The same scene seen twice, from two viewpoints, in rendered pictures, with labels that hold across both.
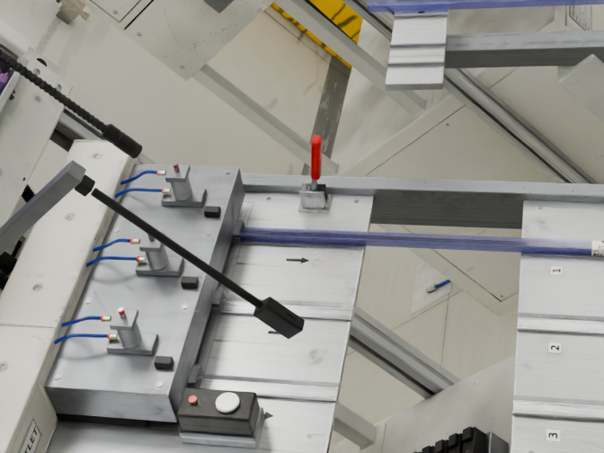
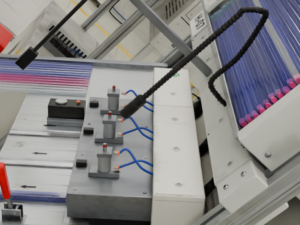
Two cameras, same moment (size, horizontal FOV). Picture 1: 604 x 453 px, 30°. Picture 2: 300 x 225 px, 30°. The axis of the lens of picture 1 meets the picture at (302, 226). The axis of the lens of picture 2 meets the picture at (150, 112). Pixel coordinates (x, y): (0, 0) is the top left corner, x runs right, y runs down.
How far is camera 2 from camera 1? 1.77 m
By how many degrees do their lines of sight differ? 106
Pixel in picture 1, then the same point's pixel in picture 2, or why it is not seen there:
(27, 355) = (163, 97)
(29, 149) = (215, 143)
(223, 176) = (78, 186)
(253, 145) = not seen: outside the picture
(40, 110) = (224, 162)
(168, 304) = (99, 124)
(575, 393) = not seen: outside the picture
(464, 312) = not seen: outside the picture
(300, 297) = (27, 168)
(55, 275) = (168, 123)
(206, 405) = (71, 102)
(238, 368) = (62, 140)
